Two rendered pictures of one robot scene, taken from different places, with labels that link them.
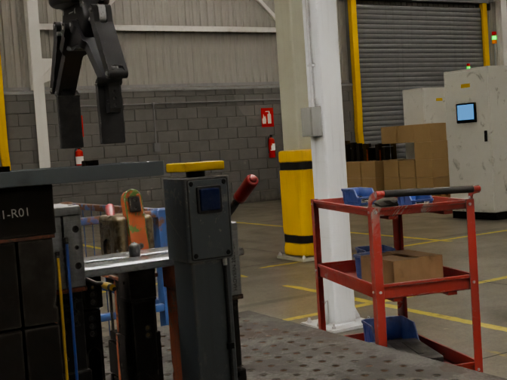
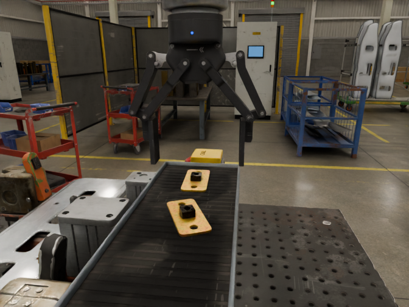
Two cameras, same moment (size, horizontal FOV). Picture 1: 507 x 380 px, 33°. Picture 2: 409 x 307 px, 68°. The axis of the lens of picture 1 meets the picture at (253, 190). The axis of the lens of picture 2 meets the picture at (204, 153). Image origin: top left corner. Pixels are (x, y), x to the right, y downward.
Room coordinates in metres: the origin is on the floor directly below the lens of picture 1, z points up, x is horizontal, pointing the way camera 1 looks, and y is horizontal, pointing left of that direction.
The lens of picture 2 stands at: (0.79, 0.55, 1.35)
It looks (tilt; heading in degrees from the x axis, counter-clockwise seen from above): 18 degrees down; 308
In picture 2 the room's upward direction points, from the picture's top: straight up
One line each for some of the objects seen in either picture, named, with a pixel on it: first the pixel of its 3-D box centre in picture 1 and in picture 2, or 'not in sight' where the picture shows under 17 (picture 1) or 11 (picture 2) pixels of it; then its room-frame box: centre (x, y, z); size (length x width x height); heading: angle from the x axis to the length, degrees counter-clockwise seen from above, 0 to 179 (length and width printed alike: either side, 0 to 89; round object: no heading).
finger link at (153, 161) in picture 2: (69, 121); (154, 140); (1.13, 0.24, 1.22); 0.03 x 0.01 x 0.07; 123
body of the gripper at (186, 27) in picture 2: (80, 12); (195, 49); (1.07, 0.20, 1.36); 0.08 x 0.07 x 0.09; 33
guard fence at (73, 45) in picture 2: not in sight; (106, 74); (6.08, -3.13, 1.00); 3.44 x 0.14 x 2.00; 120
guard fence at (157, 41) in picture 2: not in sight; (205, 70); (5.43, -5.48, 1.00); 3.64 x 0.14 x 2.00; 30
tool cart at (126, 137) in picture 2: not in sight; (133, 117); (4.33, -2.32, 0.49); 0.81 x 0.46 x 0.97; 108
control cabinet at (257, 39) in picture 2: not in sight; (254, 61); (4.15, -5.57, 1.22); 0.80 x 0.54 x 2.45; 30
